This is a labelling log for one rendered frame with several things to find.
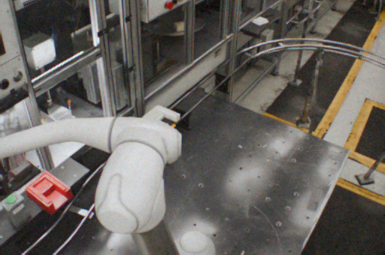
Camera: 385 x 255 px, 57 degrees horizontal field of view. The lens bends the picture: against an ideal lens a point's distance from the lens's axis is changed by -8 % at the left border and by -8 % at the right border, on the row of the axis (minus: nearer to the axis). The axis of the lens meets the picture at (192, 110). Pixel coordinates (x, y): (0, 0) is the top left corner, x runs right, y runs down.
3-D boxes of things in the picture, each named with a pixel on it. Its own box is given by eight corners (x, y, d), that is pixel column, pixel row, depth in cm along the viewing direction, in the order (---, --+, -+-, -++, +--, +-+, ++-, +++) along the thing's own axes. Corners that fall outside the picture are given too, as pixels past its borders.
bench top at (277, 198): (214, 404, 111) (215, 402, 108) (16, 249, 156) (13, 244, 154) (349, 155, 210) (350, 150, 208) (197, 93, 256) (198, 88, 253)
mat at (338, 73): (320, 144, 313) (320, 142, 312) (259, 119, 338) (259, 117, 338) (401, -16, 702) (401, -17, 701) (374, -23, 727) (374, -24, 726)
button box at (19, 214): (17, 229, 134) (7, 210, 127) (6, 218, 138) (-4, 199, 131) (32, 216, 140) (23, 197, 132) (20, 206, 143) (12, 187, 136)
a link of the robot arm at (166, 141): (120, 104, 101) (103, 136, 91) (186, 112, 99) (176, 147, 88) (124, 140, 109) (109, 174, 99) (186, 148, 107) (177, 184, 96)
